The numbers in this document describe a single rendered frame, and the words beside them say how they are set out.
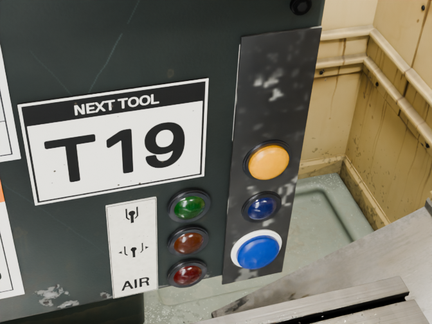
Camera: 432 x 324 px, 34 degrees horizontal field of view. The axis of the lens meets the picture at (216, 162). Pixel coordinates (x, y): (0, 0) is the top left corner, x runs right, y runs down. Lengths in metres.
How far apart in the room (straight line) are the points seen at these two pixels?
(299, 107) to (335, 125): 1.55
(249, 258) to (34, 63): 0.20
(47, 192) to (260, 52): 0.14
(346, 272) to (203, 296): 0.37
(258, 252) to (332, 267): 1.18
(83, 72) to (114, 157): 0.06
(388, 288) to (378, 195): 0.51
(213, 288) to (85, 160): 1.41
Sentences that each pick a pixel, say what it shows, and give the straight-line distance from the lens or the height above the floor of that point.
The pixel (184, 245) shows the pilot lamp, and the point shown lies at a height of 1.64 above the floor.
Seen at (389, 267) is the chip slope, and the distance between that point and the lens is 1.62.
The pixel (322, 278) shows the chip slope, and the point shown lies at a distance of 1.64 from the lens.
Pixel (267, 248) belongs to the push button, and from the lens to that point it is 0.47.
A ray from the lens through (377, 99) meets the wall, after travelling 1.83.
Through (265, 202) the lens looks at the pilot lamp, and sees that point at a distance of 0.45.
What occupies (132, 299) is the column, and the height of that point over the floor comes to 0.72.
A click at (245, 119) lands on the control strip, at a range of 0.40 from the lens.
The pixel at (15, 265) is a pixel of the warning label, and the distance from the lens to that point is 0.44.
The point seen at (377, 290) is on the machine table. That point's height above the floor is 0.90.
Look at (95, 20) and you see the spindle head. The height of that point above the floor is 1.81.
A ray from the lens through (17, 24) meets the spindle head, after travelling 0.34.
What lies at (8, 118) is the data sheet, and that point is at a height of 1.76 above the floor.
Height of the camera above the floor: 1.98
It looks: 42 degrees down
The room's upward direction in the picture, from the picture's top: 3 degrees clockwise
